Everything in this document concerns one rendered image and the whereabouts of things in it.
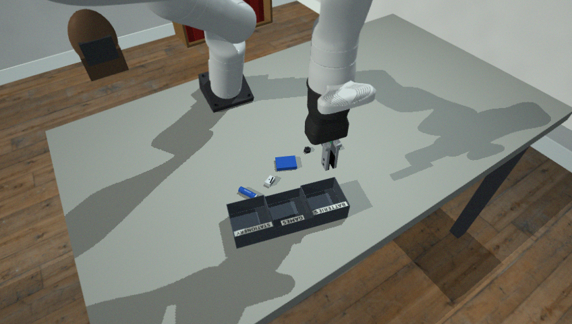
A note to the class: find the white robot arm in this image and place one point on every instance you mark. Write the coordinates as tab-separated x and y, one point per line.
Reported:
334	42

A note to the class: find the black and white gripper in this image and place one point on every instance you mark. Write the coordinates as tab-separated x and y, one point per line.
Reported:
332	92

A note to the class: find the black three-compartment bin rack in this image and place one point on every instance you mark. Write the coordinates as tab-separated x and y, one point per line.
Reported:
263	218

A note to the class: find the blue aa battery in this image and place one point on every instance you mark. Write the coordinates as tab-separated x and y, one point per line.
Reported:
247	192

